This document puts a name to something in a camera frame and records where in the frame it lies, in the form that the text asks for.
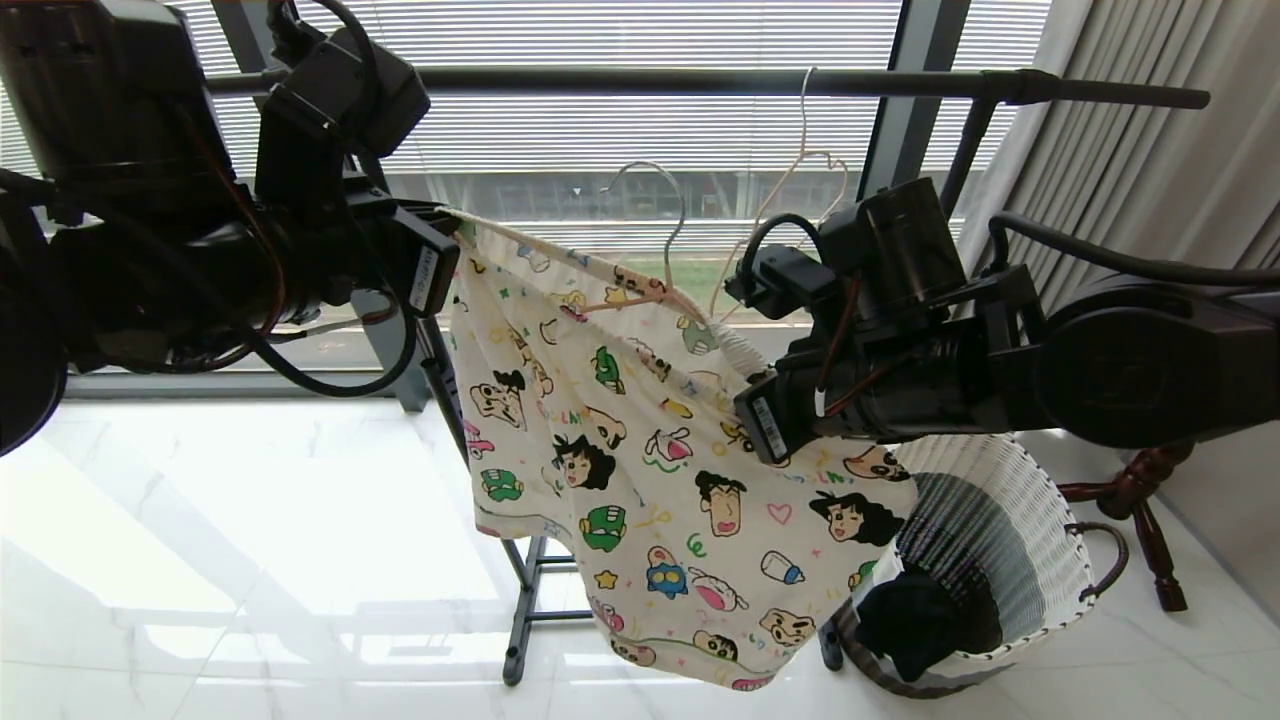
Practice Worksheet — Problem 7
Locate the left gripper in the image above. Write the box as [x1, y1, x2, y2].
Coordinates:
[330, 198, 461, 316]

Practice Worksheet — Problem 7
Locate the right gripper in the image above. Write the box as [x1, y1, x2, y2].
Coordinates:
[735, 335, 991, 463]

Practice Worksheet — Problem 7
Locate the black garment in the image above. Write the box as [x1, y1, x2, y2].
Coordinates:
[855, 568, 1004, 683]

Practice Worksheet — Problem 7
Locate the cream printed garment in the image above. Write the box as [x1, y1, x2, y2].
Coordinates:
[445, 208, 918, 693]

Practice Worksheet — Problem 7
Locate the pink clothes hanger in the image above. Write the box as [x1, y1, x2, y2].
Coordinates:
[708, 68, 851, 321]
[560, 160, 706, 323]

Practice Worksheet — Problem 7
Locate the white laundry basket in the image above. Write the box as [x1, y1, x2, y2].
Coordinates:
[830, 432, 1129, 701]

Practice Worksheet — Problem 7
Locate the black clothes rack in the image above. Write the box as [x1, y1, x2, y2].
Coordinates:
[205, 68, 1211, 689]

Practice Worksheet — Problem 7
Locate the dark brown wooden stand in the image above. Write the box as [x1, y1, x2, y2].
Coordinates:
[1058, 440, 1196, 614]

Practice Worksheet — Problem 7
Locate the beige curtain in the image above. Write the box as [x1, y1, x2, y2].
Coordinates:
[955, 0, 1280, 321]

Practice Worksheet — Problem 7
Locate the window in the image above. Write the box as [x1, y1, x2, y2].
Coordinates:
[0, 0, 1051, 413]

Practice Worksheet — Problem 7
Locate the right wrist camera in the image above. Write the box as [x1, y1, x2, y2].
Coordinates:
[725, 243, 871, 323]

